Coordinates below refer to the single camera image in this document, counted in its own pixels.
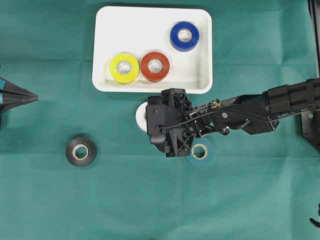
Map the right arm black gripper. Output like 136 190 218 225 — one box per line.
161 88 229 157

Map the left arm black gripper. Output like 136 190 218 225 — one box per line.
0 77 39 127

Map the white tape roll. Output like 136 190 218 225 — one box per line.
135 102 148 132

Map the red-orange tape roll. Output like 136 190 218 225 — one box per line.
140 51 170 83

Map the yellow tape roll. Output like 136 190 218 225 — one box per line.
109 53 140 84

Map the blue tape roll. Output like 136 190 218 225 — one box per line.
170 21 200 52

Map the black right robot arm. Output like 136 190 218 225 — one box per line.
157 78 320 157

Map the green tape roll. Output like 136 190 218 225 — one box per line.
185 138 214 166

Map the black tape roll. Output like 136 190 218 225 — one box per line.
65 137 97 167

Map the white plastic tray case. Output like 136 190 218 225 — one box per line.
92 6 214 94

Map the green table cloth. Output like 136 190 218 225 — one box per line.
0 0 320 240

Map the black clip bottom right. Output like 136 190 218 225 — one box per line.
309 204 320 229

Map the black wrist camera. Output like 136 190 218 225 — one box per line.
145 96 171 155

